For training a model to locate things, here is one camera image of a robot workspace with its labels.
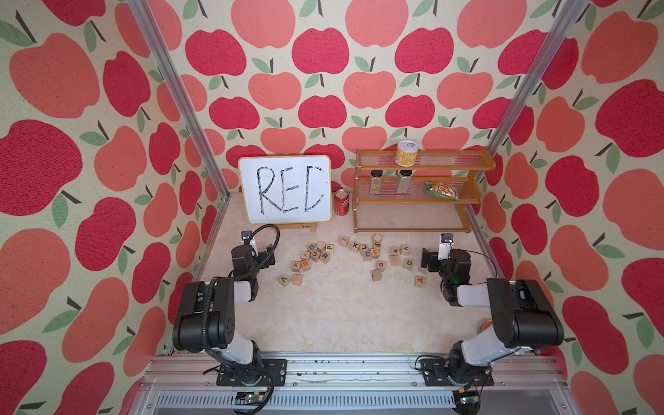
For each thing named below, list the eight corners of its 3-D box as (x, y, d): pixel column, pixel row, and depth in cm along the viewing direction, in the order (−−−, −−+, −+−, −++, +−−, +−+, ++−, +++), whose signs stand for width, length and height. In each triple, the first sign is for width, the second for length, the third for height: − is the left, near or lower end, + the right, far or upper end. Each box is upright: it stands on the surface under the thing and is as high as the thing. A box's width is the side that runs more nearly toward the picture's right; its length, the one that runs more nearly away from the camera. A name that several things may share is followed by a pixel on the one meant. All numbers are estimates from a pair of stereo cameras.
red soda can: (334, 215, 114) (334, 200, 107) (334, 204, 119) (334, 188, 111) (348, 215, 114) (349, 200, 107) (348, 204, 119) (349, 188, 111)
